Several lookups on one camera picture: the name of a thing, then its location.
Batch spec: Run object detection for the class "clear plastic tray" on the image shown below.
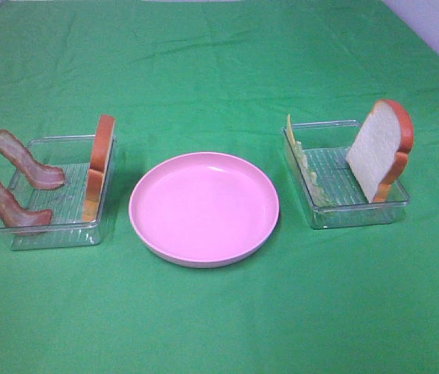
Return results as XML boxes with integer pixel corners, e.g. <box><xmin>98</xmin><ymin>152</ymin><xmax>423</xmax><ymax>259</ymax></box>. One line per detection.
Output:
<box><xmin>282</xmin><ymin>119</ymin><xmax>409</xmax><ymax>229</ymax></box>
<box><xmin>0</xmin><ymin>135</ymin><xmax>116</xmax><ymax>251</ymax></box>

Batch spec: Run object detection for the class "pink round plate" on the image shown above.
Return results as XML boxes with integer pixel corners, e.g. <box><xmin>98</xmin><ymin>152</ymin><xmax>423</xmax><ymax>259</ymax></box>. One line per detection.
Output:
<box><xmin>128</xmin><ymin>152</ymin><xmax>280</xmax><ymax>268</ymax></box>

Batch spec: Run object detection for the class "yellow cheese slice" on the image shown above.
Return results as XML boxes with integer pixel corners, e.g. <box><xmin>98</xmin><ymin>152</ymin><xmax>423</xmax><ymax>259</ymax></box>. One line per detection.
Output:
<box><xmin>286</xmin><ymin>114</ymin><xmax>296</xmax><ymax>148</ymax></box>

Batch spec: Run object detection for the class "green lettuce leaf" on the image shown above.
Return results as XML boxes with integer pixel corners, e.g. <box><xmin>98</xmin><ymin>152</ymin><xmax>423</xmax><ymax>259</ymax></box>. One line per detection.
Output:
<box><xmin>294</xmin><ymin>141</ymin><xmax>331</xmax><ymax>206</ymax></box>

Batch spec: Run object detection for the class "right clear plastic tray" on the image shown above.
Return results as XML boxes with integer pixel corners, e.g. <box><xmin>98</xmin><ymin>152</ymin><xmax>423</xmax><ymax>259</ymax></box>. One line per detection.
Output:
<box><xmin>282</xmin><ymin>119</ymin><xmax>409</xmax><ymax>229</ymax></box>

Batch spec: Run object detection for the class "bacon strip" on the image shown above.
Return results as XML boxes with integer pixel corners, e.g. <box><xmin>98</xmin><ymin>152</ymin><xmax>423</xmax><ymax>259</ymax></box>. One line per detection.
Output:
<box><xmin>0</xmin><ymin>129</ymin><xmax>65</xmax><ymax>190</ymax></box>
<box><xmin>0</xmin><ymin>182</ymin><xmax>53</xmax><ymax>228</ymax></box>

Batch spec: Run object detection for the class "left clear plastic tray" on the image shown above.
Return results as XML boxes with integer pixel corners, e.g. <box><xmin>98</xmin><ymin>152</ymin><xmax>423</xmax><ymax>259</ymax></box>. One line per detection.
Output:
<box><xmin>0</xmin><ymin>135</ymin><xmax>116</xmax><ymax>251</ymax></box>

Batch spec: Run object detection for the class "toast bread slice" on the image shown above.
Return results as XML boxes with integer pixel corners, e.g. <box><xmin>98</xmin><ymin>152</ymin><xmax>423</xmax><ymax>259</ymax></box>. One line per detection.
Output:
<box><xmin>345</xmin><ymin>99</ymin><xmax>414</xmax><ymax>203</ymax></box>
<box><xmin>82</xmin><ymin>115</ymin><xmax>115</xmax><ymax>222</ymax></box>

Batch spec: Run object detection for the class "green table cloth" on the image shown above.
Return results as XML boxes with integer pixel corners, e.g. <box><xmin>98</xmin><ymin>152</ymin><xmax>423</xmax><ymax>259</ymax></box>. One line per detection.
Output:
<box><xmin>0</xmin><ymin>1</ymin><xmax>439</xmax><ymax>373</ymax></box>

